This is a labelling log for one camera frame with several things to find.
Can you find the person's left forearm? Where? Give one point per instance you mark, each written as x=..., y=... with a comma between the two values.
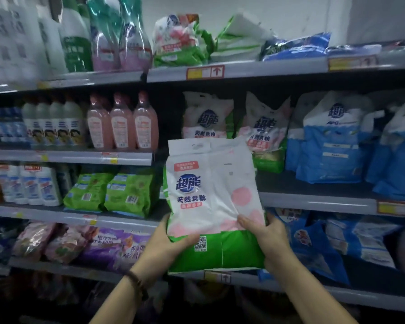
x=118, y=303

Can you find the white bottle with picture label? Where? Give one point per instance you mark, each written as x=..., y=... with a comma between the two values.
x=57, y=124
x=75, y=124
x=28, y=123
x=43, y=124

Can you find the white green striped bag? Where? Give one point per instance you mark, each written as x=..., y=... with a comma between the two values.
x=239, y=40

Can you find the pink floral packet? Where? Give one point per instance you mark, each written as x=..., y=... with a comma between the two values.
x=33, y=239
x=65, y=246

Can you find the dark blue packet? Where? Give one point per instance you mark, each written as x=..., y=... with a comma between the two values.
x=0, y=241

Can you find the green soap packet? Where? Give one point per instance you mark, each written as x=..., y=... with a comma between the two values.
x=130, y=195
x=87, y=194

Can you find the row of tall white bottles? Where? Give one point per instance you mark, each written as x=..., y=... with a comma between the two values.
x=17, y=40

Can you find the person's right thumb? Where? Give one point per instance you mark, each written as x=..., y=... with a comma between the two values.
x=251, y=223

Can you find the blue plastic detergent bag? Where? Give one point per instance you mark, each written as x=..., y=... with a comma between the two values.
x=295, y=47
x=352, y=49

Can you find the pink refill pouch green top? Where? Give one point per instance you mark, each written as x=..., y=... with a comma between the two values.
x=135, y=43
x=104, y=40

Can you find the person's left hand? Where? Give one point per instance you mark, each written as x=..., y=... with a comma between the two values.
x=157, y=253

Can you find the yellow white shelf price tag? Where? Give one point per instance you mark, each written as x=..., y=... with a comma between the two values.
x=205, y=72
x=109, y=158
x=397, y=209
x=89, y=220
x=217, y=277
x=352, y=63

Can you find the blue white detergent packet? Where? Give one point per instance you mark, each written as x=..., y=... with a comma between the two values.
x=310, y=246
x=364, y=241

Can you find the pink liquid detergent bottle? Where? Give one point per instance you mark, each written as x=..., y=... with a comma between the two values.
x=122, y=126
x=99, y=126
x=145, y=124

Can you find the blue white box pack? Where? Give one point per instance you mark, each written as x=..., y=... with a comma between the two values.
x=9, y=126

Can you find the grey metal shelf board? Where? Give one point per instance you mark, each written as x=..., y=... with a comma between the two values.
x=54, y=215
x=357, y=293
x=87, y=79
x=71, y=156
x=283, y=65
x=317, y=199

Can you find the purple detergent packet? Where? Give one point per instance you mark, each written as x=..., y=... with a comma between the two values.
x=135, y=251
x=101, y=248

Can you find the large blue white powder bag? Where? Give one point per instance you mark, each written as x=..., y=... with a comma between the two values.
x=396, y=158
x=330, y=141

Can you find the person's right hand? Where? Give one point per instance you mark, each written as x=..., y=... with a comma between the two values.
x=273, y=242

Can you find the person's left thumb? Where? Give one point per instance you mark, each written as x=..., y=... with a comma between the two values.
x=185, y=241

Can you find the white pink green powder bag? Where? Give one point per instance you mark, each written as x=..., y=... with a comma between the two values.
x=265, y=128
x=179, y=40
x=207, y=116

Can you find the person's right forearm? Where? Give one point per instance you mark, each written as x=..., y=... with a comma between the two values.
x=307, y=296

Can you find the white bottle with green label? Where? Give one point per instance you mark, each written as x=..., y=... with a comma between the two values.
x=76, y=40

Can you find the white bottle blue red label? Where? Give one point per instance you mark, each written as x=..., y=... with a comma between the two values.
x=6, y=182
x=28, y=183
x=49, y=185

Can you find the white green detergent powder bag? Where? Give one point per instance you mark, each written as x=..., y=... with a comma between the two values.
x=209, y=199

